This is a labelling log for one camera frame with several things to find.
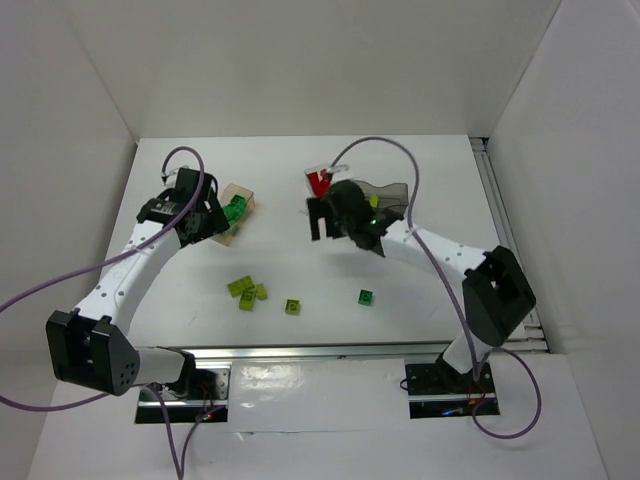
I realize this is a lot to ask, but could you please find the green small lego brick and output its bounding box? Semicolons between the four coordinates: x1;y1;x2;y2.
223;195;247;225

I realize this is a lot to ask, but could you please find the lime long lego brick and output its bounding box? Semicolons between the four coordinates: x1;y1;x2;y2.
227;276;255;298

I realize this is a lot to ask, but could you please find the lime square lego brick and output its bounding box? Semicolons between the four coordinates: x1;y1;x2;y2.
238;290;256;311

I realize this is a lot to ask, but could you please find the lime small lego brick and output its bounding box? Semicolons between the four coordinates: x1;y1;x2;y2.
255;283;268;301

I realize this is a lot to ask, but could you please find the red lego brick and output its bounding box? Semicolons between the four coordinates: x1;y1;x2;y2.
306;169;332;197

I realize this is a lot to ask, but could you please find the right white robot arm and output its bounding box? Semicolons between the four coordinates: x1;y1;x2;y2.
306;180;537;390

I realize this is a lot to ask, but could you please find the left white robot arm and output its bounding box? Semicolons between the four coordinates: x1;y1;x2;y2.
45;167;229;398

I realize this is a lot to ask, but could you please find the clear plastic container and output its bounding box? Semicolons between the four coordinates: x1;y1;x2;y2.
304;164;353;197

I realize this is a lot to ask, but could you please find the tan translucent container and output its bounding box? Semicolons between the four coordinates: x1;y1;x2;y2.
211;183;256;246

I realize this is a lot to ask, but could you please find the smoky grey plastic container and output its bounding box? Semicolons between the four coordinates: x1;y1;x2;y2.
356;180;409;215

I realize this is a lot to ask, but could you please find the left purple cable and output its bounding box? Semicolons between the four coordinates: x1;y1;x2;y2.
0;145;221;477

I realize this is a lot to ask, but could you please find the aluminium rail front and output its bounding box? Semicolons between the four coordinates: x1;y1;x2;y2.
78;342;451;365

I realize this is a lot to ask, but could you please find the aluminium rail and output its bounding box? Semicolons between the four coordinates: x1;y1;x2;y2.
78;342;451;365
469;137;548;352

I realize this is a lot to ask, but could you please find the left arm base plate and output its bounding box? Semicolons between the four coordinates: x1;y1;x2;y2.
134;363;231;425

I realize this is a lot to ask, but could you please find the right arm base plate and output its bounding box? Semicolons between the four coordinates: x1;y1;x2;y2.
399;363;500;419

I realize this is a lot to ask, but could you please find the aluminium rail right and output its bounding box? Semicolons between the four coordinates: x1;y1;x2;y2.
469;137;548;352

